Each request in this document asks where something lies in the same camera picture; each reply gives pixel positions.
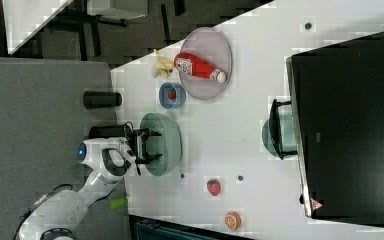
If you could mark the black cylinder post near arm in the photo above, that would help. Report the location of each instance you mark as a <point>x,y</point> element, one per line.
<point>110,131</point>

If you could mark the orange slice toy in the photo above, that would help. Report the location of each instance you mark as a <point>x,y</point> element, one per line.
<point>233,220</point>

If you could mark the green plastic strainer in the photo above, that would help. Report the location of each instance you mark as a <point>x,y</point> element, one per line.
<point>169,144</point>

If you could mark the blue small bowl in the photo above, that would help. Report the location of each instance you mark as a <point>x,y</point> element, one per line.
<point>172,87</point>

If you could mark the yellow banana toy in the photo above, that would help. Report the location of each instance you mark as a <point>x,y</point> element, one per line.
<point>162,67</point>

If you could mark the white table in background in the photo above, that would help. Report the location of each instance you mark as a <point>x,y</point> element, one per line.
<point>24,18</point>

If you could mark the blue crate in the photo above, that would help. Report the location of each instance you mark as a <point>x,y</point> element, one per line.
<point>150,229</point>

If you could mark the strawberry toy in bowl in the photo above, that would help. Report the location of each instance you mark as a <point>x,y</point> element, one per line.
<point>171,95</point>

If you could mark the black cylinder post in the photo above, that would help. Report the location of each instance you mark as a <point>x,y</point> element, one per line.
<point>96,100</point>

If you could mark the red strawberry toy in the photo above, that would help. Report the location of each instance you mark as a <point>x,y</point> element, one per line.
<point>213,187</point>

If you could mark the red ketchup bottle toy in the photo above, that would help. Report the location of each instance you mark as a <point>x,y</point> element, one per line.
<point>194,65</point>

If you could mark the pale purple plate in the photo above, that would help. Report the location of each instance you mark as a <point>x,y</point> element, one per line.
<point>212,47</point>

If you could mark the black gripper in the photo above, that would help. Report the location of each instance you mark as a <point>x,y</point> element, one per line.
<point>135,139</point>

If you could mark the black oven door handle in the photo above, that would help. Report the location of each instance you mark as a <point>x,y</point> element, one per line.
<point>276,131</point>

